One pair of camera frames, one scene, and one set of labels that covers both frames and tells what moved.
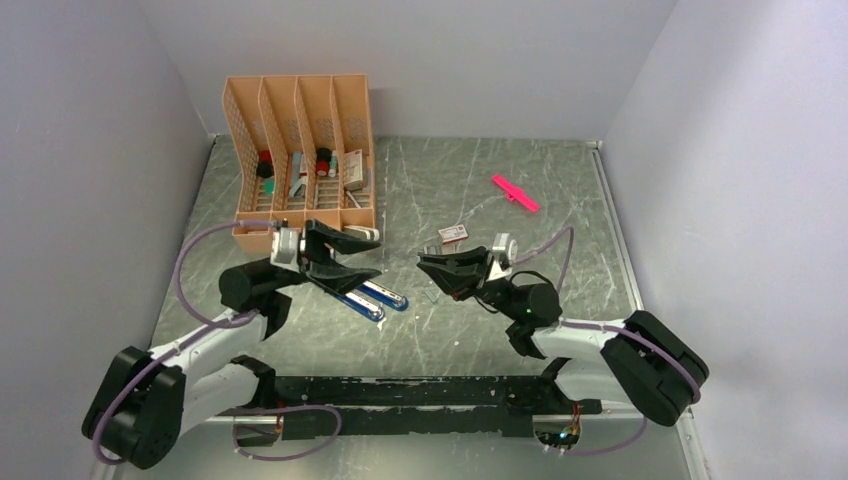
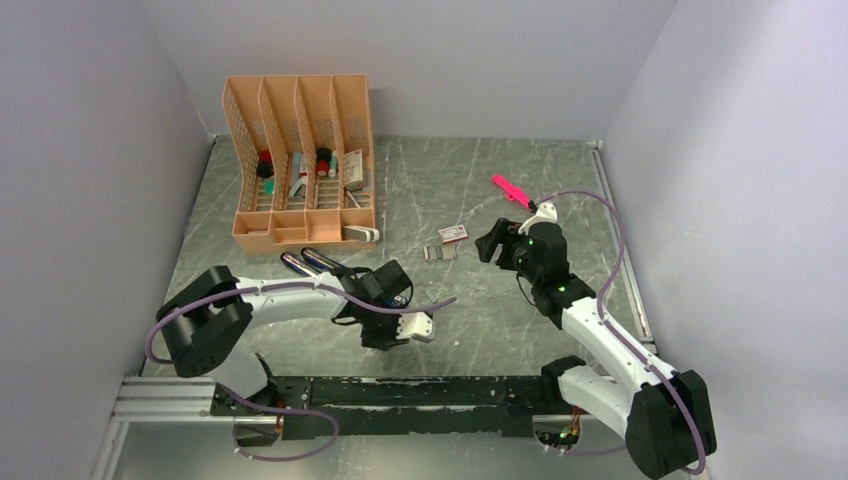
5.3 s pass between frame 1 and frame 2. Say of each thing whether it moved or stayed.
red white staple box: stayed
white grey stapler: stayed
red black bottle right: stayed
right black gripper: moved
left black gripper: moved
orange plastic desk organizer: stayed
